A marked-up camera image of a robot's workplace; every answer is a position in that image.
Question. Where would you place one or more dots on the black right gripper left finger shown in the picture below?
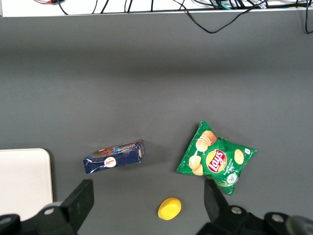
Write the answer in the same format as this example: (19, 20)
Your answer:
(71, 210)

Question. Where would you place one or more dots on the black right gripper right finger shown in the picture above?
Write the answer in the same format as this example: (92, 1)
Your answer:
(217, 210)

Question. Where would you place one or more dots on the beige plastic tray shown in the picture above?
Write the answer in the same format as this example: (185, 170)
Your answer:
(22, 176)

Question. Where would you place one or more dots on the blue cookie box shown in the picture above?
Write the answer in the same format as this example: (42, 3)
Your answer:
(122, 160)

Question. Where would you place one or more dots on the yellow lemon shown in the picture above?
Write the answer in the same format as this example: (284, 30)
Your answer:
(169, 209)

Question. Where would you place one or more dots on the green Lays chips bag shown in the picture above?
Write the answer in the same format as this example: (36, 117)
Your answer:
(215, 156)

